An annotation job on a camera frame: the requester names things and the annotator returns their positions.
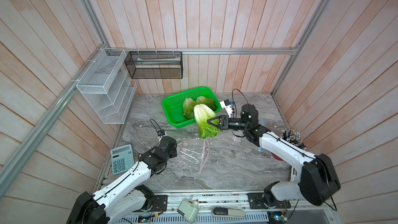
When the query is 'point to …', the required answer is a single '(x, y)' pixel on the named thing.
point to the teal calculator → (122, 159)
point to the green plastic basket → (172, 107)
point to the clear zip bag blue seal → (239, 138)
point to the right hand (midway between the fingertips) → (208, 123)
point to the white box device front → (189, 209)
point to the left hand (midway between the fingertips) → (171, 149)
